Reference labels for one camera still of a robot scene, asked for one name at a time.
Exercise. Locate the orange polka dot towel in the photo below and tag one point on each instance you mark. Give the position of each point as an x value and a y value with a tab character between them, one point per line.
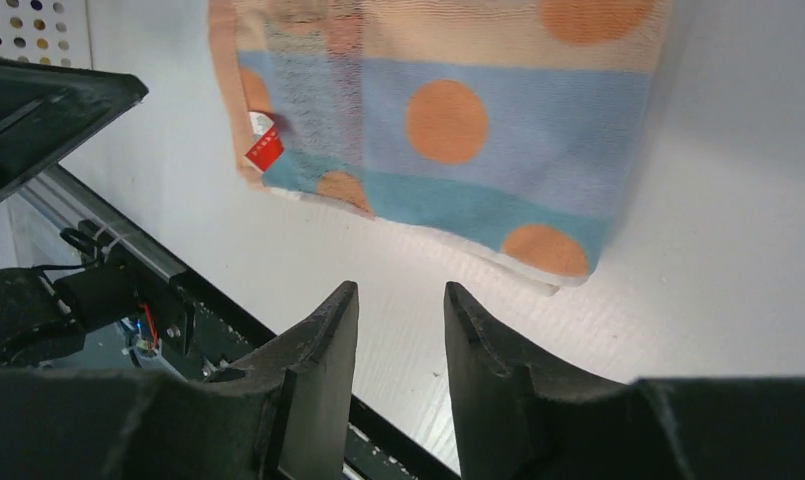
504	128

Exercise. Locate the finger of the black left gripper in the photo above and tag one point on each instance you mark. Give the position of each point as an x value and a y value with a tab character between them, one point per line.
46	112

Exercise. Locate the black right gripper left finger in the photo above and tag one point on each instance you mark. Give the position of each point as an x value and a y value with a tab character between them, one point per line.
300	384

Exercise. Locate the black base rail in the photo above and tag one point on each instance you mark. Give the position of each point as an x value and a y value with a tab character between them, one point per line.
201	328

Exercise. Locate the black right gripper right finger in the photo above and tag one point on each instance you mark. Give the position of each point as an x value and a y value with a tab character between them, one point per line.
520	412

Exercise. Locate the white plastic basket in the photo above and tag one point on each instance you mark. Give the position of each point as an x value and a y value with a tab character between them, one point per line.
48	32

